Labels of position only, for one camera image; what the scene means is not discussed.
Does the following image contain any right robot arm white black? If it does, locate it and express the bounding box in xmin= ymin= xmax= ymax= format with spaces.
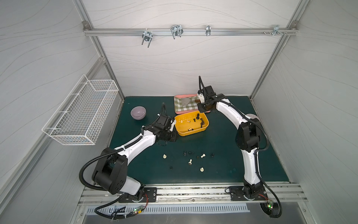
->
xmin=197 ymin=77 xmax=282 ymax=218

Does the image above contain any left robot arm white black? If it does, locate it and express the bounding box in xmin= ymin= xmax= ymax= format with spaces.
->
xmin=78 ymin=104 xmax=177 ymax=221

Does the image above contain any yellow plastic storage box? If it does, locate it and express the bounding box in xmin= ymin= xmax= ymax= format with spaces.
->
xmin=175 ymin=111 xmax=209 ymax=137

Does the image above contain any green checkered cloth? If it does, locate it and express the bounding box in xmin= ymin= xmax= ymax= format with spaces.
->
xmin=174 ymin=95 xmax=200 ymax=112

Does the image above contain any pink tray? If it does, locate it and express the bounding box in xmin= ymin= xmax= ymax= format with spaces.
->
xmin=173 ymin=93 xmax=212 ymax=115

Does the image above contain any purple bowl left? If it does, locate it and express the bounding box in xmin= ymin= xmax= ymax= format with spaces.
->
xmin=130 ymin=106 xmax=146 ymax=120

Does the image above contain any pink patterned bowl right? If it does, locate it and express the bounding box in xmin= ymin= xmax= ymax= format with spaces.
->
xmin=246 ymin=114 xmax=259 ymax=119

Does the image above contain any metal hook clamp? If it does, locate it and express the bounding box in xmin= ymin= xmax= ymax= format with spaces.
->
xmin=206 ymin=25 xmax=211 ymax=36

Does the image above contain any metal u-bolt clamp middle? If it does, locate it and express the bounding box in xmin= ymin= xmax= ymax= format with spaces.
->
xmin=170 ymin=25 xmax=183 ymax=39

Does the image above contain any metal u-bolt clamp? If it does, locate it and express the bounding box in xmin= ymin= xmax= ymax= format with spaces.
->
xmin=170 ymin=25 xmax=183 ymax=39
xmin=141 ymin=31 xmax=153 ymax=48

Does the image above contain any metal u-bolt clamp left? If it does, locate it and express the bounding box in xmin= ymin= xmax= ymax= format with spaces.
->
xmin=141 ymin=31 xmax=153 ymax=48

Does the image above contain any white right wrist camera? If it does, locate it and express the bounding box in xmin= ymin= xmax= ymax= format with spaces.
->
xmin=197 ymin=90 xmax=205 ymax=103

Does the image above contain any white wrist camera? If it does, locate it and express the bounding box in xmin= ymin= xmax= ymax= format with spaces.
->
xmin=197 ymin=90 xmax=205 ymax=103
xmin=170 ymin=119 xmax=176 ymax=132

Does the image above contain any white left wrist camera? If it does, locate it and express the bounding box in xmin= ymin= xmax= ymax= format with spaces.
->
xmin=170 ymin=119 xmax=176 ymax=132

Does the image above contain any spatula with wooden handle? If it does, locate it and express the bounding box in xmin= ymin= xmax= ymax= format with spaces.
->
xmin=181 ymin=98 xmax=200 ymax=106

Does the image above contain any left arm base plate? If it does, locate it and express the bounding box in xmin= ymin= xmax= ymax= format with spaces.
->
xmin=119 ymin=187 xmax=158 ymax=203

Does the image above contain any white wire basket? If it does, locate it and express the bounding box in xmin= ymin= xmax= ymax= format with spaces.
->
xmin=42 ymin=75 xmax=118 ymax=146

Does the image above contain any aluminium crossbar rail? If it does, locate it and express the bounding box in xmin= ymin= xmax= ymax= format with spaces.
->
xmin=84 ymin=27 xmax=299 ymax=37

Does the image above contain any metal bracket right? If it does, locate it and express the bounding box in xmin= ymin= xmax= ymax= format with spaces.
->
xmin=263 ymin=25 xmax=289 ymax=36

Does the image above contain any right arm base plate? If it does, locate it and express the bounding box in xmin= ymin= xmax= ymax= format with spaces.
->
xmin=224 ymin=186 xmax=268 ymax=201

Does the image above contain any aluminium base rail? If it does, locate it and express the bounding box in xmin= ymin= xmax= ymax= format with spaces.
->
xmin=78 ymin=183 xmax=308 ymax=206

